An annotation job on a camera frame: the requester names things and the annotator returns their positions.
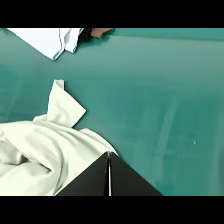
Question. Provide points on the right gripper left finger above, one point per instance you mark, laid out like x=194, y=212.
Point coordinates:
x=92, y=181

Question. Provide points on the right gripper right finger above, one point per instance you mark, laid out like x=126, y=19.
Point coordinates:
x=128, y=182

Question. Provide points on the pale green shirt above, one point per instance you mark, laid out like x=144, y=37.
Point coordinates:
x=43, y=150

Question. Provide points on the dark garment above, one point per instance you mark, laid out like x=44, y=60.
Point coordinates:
x=84, y=34

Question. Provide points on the white garment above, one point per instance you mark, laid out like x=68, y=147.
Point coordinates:
x=50, y=39

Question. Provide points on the brown garment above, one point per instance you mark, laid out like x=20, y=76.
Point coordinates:
x=100, y=32

